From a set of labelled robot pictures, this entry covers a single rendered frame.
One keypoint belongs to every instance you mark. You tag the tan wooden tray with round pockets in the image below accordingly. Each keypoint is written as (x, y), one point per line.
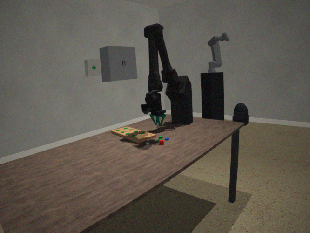
(138, 137)

